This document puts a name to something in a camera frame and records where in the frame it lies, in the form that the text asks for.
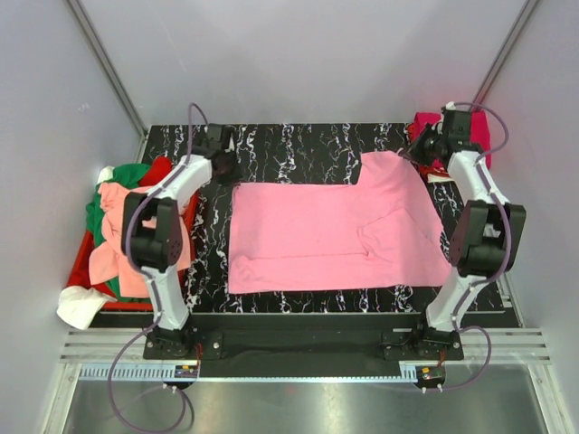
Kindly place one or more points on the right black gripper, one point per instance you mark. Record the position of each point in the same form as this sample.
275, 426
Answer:
414, 147

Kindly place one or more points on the folded magenta t shirt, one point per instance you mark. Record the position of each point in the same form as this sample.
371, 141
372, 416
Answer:
479, 130

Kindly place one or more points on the salmon t shirt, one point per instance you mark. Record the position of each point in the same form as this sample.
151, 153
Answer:
132, 283

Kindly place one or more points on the red t shirt in bin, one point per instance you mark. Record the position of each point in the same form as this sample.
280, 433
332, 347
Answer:
160, 168

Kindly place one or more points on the white cable duct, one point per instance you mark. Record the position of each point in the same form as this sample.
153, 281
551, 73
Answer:
132, 372

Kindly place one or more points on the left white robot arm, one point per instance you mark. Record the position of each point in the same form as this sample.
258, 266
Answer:
152, 236

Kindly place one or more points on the pink t shirt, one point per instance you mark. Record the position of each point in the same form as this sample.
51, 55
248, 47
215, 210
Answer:
381, 232

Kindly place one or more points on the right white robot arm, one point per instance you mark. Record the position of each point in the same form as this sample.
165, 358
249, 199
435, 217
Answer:
485, 241

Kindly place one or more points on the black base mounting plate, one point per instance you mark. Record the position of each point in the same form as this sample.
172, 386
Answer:
398, 337

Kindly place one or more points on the black marble pattern mat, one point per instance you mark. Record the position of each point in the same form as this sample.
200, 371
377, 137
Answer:
299, 154

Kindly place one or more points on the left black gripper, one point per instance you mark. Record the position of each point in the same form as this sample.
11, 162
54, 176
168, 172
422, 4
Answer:
231, 179

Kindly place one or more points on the green t shirt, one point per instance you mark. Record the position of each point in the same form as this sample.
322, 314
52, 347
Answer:
126, 174

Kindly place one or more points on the folded red white t shirt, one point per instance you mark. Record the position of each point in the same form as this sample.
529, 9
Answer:
430, 174

